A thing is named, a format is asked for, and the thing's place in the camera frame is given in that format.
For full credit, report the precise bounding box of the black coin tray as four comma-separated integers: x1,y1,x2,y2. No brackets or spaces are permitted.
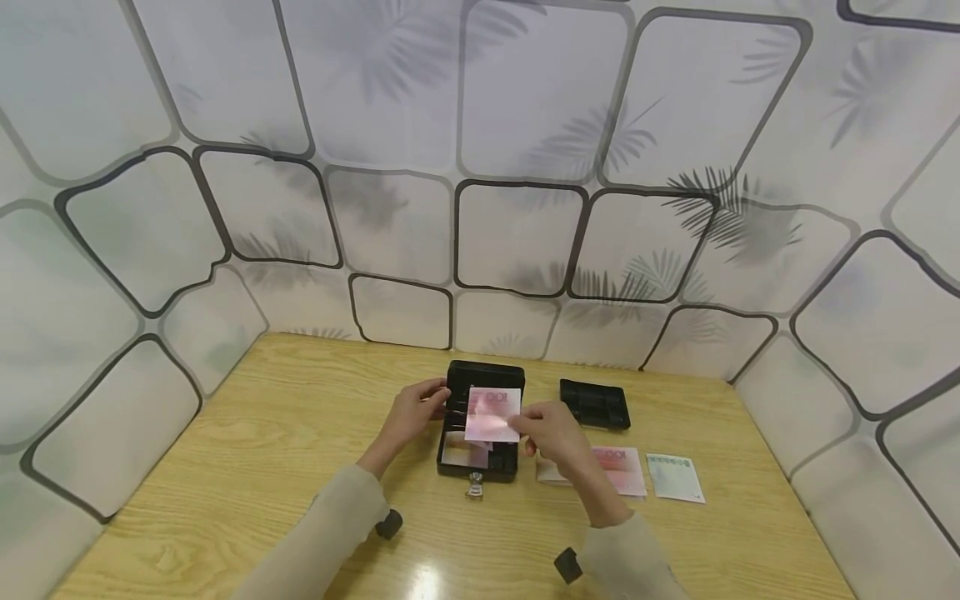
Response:
558,378,632,432

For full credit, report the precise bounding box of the person's left forearm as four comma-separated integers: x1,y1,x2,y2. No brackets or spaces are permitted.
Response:
231,446,410,600

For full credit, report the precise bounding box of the person's right forearm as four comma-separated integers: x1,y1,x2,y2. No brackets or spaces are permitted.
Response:
571,462,693,600

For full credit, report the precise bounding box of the person's left hand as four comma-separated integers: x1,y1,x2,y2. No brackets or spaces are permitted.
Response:
381,377,453,458

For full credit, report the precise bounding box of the green and white banknote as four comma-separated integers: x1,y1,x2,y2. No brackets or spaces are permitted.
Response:
645,453,707,504

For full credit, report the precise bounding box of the person's right hand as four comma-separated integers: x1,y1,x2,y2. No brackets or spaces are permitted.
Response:
508,402,603,486

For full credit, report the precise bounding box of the black cash box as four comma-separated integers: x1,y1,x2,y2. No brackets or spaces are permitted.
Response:
436,360,527,483

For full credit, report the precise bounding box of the pink banknote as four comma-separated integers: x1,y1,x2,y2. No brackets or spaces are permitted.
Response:
535,446,648,498
464,387,523,443

